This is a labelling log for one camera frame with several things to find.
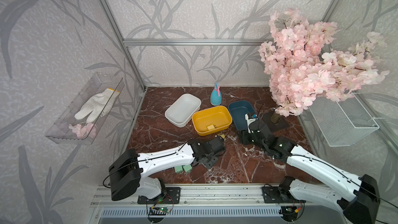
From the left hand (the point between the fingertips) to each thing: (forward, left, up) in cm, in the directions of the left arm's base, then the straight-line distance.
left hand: (211, 159), depth 79 cm
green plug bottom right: (-3, +12, -5) cm, 13 cm away
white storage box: (+35, +20, -7) cm, 41 cm away
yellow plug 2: (+22, 0, -5) cm, 22 cm away
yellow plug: (+16, -7, -5) cm, 18 cm away
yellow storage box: (+28, -1, -8) cm, 29 cm away
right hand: (+12, -15, +10) cm, 21 cm away
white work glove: (+14, +50, +26) cm, 58 cm away
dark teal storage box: (+37, -20, -7) cm, 43 cm away
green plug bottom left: (-3, +17, -5) cm, 18 cm away
